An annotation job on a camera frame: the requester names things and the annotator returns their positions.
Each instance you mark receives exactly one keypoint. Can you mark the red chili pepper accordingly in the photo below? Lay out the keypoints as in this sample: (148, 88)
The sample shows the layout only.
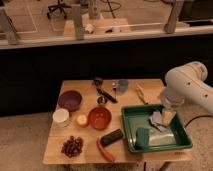
(108, 156)

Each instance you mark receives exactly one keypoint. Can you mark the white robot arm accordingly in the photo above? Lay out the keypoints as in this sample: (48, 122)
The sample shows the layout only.
(187, 82)

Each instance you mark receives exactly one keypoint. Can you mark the blue cup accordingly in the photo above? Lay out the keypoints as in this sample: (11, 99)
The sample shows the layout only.
(123, 85)

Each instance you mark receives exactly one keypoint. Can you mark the white paper cup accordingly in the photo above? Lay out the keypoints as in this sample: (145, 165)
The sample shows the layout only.
(61, 117)

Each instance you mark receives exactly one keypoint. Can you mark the metal spoon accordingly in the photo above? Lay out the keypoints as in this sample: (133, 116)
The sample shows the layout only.
(114, 87)

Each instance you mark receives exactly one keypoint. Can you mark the small black object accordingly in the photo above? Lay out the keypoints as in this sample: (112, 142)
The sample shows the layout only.
(98, 81)

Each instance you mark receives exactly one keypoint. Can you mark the red bowl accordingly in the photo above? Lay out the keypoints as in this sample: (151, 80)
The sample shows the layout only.
(99, 118)

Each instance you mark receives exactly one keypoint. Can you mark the purple bowl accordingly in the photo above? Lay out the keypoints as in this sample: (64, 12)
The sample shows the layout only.
(70, 100)

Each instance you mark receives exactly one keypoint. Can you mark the yellow candle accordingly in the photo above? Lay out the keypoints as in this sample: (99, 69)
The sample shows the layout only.
(82, 121)

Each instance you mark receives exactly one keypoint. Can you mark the wooden table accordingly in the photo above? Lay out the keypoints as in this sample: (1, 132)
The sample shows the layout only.
(58, 135)

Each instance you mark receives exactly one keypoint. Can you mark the black rectangular block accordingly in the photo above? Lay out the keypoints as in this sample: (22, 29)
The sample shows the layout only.
(111, 137)

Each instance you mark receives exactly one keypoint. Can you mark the green plastic tray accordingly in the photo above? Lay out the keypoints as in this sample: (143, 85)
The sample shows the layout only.
(174, 137)

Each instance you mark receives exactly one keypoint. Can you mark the grey cloth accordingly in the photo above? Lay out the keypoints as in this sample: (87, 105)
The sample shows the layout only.
(156, 121)

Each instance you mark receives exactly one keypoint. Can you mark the green sponge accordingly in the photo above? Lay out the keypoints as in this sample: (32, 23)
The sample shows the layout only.
(142, 138)

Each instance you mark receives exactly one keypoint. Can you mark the yellow sponge piece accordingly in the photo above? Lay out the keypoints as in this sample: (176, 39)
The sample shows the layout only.
(168, 115)

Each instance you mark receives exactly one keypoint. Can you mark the bunch of dark grapes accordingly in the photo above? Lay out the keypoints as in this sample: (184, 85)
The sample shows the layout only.
(72, 147)

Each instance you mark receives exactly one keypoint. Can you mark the black office chair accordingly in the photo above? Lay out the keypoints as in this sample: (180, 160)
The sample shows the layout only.
(61, 6)

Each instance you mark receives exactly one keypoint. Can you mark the black handled utensil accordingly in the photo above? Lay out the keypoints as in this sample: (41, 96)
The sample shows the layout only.
(107, 95)

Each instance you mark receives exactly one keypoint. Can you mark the yellow handled tool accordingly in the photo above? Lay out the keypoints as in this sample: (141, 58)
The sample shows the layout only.
(141, 94)

